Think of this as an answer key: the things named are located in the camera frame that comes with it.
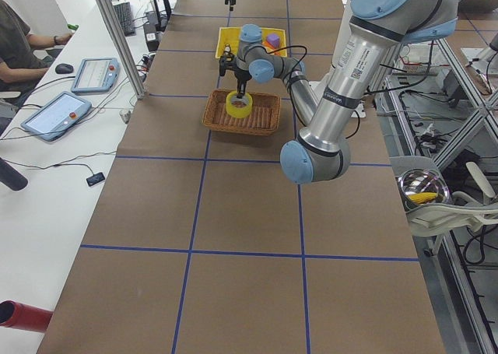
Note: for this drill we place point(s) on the yellow tape roll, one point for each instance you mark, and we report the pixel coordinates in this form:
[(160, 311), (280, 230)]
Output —
[(239, 106)]

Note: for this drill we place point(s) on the yellow woven basket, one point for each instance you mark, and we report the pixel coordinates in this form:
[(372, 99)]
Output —
[(230, 35)]

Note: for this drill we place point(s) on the brown wicker basket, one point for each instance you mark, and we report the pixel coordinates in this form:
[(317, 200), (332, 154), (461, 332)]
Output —
[(261, 121)]

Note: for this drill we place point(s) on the toy panda figurine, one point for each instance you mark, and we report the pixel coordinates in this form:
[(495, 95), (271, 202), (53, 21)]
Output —
[(227, 51)]

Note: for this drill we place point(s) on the toy carrot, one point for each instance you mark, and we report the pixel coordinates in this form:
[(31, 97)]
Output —
[(269, 48)]

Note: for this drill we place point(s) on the purple foam block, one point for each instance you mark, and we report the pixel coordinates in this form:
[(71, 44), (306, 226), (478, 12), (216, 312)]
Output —
[(273, 40)]

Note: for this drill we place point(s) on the black keyboard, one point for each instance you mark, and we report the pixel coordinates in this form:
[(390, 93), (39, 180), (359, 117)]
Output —
[(123, 11)]

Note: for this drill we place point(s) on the teach pendant far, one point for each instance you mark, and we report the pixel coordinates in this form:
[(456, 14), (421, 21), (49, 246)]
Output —
[(95, 75)]

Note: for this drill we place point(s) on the teach pendant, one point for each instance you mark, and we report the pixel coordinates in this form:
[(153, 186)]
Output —
[(95, 75), (56, 117)]

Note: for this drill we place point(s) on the small black phone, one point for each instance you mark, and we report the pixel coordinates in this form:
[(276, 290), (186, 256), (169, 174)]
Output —
[(95, 179)]

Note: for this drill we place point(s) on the black computer mouse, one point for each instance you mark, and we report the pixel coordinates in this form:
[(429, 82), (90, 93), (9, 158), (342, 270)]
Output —
[(63, 69)]

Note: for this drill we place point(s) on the teach pendant near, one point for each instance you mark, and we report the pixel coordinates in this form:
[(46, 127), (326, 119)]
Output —
[(56, 117)]

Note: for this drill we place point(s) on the steel bowl with corn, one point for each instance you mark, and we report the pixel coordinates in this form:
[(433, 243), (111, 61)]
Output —
[(420, 187)]

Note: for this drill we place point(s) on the seated person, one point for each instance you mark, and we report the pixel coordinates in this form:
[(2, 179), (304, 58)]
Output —
[(21, 69)]

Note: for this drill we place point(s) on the red bottle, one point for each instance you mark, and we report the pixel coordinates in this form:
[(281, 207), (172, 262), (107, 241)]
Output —
[(20, 316)]

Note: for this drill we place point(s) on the aluminium frame post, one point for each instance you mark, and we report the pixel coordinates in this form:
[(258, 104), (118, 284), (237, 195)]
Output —
[(116, 34)]

